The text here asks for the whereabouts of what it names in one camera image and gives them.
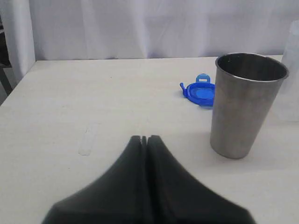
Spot stainless steel cup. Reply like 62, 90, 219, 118
210, 53, 288, 159

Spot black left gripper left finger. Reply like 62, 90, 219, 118
43, 136, 150, 224

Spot blue plastic lid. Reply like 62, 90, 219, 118
180, 73, 215, 109

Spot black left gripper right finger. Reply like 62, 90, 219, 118
147, 135, 255, 224

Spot clear plastic tall container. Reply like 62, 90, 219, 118
280, 21, 299, 121

